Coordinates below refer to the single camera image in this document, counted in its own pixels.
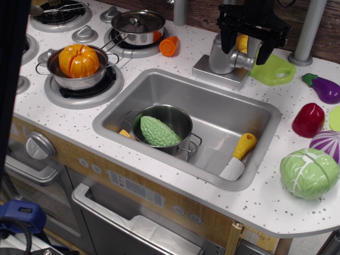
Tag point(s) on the back left stove burner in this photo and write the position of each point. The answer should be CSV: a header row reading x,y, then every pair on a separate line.
x,y
54,28

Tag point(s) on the green toy bitter gourd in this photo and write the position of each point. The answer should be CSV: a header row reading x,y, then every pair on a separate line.
x,y
157,133

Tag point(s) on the black foreground frame post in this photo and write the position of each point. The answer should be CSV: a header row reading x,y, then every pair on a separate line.
x,y
14,18

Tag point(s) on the steel pot on burner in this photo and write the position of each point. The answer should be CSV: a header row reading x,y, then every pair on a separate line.
x,y
81,83

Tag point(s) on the wire rack on burner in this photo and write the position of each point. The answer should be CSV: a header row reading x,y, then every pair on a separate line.
x,y
61,12

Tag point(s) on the silver dishwasher door handle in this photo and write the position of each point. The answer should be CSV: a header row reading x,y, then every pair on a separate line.
x,y
120,226

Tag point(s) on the red toy bell pepper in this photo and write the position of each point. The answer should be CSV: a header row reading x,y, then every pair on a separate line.
x,y
309,120

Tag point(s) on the steel pot in sink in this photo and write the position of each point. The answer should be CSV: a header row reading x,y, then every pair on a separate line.
x,y
176,119

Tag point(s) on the front grey stove burner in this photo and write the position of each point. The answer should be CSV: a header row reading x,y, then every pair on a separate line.
x,y
108,88

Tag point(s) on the grey stove knob rear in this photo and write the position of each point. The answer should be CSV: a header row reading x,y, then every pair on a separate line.
x,y
109,14

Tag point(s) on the steel pan with lid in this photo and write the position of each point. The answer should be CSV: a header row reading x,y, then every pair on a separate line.
x,y
138,28

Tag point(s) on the orange toy carrot piece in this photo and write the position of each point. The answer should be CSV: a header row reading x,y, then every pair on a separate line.
x,y
169,45

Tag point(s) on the blue clamp with cable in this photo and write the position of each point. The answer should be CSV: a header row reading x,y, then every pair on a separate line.
x,y
22,217

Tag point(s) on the purple toy eggplant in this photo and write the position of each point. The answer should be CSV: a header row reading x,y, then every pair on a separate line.
x,y
327,91

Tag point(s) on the grey right support pole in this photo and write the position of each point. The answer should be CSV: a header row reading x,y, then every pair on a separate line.
x,y
302,54

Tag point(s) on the grey support pole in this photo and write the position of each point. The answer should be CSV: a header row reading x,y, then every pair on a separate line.
x,y
302,54
180,11

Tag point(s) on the green toy cutting board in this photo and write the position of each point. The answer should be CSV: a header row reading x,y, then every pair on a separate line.
x,y
276,71

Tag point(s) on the silver faucet lever handle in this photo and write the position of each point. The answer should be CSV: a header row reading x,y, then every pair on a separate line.
x,y
246,61

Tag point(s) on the back right stove burner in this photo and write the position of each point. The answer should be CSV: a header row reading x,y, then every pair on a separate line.
x,y
124,51

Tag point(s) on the grey stove knob left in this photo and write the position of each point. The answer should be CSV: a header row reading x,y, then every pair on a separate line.
x,y
43,58

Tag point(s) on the silver toy faucet body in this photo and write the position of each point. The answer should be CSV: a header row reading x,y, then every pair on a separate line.
x,y
215,68

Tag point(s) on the orange toy pumpkin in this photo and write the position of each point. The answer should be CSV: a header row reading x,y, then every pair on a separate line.
x,y
78,61

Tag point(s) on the silver oven dial knob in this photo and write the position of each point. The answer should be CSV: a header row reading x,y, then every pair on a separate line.
x,y
39,147

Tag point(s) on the light green toy piece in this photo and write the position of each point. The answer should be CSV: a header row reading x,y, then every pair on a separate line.
x,y
334,119

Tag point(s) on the yellow handled toy knife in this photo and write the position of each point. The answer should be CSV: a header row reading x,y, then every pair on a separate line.
x,y
235,167

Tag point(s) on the grey middle support pole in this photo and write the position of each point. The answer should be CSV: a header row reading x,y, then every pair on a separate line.
x,y
180,11

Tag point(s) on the grey toy sink basin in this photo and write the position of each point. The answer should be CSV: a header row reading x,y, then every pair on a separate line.
x,y
209,120

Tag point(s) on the yellow toy pepper piece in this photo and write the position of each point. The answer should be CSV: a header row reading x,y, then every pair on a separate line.
x,y
242,43

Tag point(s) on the grey oven door handle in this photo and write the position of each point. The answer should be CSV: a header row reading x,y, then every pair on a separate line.
x,y
45,177

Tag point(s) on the yellow toy corn piece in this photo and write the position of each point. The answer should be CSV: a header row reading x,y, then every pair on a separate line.
x,y
125,133

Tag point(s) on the purple toy onion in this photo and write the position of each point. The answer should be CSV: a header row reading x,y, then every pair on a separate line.
x,y
328,142

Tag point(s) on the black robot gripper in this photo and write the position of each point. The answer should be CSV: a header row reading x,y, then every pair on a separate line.
x,y
256,19

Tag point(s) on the green toy cabbage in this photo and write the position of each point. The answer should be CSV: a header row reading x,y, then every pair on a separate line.
x,y
309,173

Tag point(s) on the grey stove knob middle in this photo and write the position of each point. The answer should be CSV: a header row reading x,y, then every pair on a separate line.
x,y
84,35

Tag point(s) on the grey stove knob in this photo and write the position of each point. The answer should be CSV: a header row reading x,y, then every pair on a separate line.
x,y
43,58
84,35
109,14

